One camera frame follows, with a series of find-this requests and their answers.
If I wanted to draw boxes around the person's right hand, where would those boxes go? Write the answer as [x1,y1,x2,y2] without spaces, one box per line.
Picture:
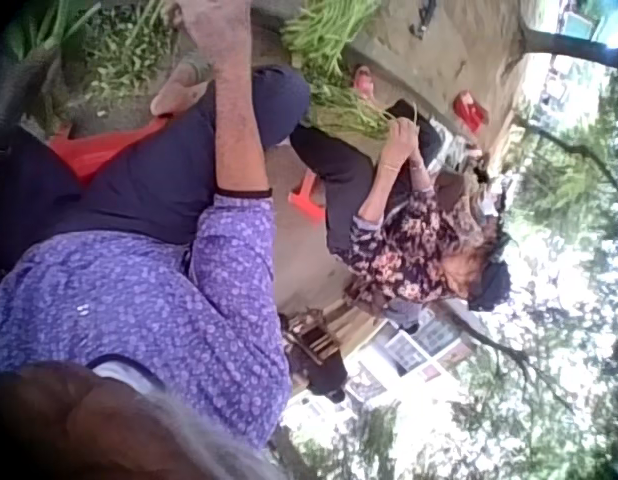
[177,0,254,60]

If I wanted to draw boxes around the heap of green leafy vegetables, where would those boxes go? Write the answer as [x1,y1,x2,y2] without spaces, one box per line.
[3,0,178,109]

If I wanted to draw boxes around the heap of green long beans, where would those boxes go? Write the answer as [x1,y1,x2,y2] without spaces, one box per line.
[280,0,383,77]

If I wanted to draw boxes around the person's legs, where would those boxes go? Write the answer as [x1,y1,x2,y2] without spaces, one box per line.
[0,54,313,271]

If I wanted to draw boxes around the bundle of leafy green stalks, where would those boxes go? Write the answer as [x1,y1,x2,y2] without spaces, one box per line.
[306,83,421,142]

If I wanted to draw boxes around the pink slipper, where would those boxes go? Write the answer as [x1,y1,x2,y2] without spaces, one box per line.
[352,64,379,100]

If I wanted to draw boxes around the small red plastic stool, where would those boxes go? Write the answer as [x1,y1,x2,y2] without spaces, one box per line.
[287,168,326,224]

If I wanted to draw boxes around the grey patterned bag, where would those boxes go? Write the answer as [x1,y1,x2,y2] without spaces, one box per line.
[428,118,473,174]

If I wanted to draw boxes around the red slipper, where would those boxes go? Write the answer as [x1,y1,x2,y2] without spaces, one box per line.
[452,91,490,135]

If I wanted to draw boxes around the wooden crate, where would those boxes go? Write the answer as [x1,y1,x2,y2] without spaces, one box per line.
[282,307,351,371]

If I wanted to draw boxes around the tree trunk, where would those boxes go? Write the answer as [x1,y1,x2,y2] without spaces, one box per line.
[508,0,618,74]

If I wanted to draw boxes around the white building with windows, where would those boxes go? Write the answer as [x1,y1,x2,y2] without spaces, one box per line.
[283,299,475,431]

